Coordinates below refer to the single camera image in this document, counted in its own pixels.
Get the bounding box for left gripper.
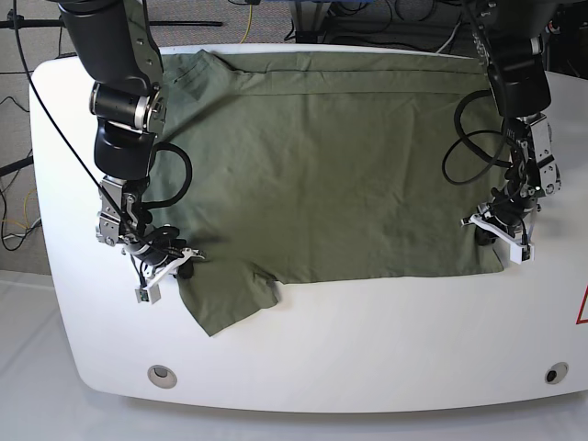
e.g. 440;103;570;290
460;203;534;246

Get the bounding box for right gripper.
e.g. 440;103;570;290
141;247;205;289

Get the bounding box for olive green T-shirt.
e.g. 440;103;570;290
153;51;503;335

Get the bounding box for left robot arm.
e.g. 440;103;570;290
463;1;561;264

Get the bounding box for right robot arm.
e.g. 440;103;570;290
58;1;200;280

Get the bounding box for red triangle sticker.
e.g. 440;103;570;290
576;288;588;324

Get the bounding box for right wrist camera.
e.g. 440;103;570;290
134;285;161;304

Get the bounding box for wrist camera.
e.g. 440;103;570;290
509;243;535;265
134;285;161;304

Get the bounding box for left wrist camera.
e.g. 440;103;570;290
509;243;535;265

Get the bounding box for left table cable grommet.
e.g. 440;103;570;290
147;365;177;390

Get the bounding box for table cable grommet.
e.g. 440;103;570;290
545;362;569;385
147;365;177;390

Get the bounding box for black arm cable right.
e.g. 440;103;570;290
140;141;193;210

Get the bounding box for right table cable grommet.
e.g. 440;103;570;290
545;362;569;385

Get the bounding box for black floor cables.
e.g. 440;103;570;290
0;95;42;252

